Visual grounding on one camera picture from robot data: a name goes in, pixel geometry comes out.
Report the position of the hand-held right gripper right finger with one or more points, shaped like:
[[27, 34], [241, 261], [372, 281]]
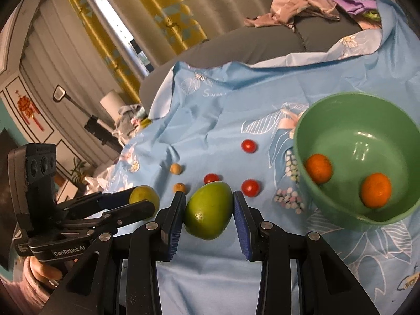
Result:
[[242, 226]]

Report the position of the green bowl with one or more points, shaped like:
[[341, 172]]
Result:
[[347, 128]]

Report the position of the black stick vacuum cleaner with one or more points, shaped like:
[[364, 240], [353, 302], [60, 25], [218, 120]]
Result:
[[98, 128]]

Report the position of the dark screen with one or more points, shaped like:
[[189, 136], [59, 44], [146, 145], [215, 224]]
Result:
[[6, 170]]

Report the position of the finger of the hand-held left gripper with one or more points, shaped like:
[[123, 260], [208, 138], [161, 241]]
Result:
[[115, 198], [131, 211]]

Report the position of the orange tangerine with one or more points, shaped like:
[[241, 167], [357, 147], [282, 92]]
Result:
[[376, 190], [319, 169]]

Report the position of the white plastic bags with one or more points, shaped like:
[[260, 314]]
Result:
[[98, 180]]

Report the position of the person's left hand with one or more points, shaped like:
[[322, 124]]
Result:
[[42, 272]]

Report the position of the potted green plant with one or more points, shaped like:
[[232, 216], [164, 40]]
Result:
[[78, 170]]

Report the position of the small yellow-green fruit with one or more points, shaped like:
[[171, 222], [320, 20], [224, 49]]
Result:
[[146, 195]]

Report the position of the yellow patterned curtain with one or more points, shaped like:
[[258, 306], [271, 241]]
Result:
[[98, 39], [167, 13]]

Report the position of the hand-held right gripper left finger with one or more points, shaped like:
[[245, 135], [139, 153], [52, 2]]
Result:
[[175, 226]]

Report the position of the grey sofa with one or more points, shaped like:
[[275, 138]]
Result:
[[229, 47]]

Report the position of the pink garment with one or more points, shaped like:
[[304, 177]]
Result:
[[295, 3]]

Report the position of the brown longan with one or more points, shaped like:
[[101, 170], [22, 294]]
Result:
[[175, 168], [179, 187]]

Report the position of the pile of grey clothes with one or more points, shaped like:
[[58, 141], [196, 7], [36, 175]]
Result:
[[126, 118]]

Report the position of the blue floral bed sheet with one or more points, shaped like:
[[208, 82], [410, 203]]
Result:
[[229, 115]]

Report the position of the red cherry tomato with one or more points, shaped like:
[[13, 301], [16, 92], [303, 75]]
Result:
[[251, 187], [211, 178], [248, 146]]

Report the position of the large green lime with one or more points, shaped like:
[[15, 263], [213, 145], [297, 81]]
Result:
[[208, 211]]

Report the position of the red knot wall ornament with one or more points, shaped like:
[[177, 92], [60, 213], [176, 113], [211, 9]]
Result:
[[27, 106]]

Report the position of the green printed cloth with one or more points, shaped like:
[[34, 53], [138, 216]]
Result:
[[372, 15]]

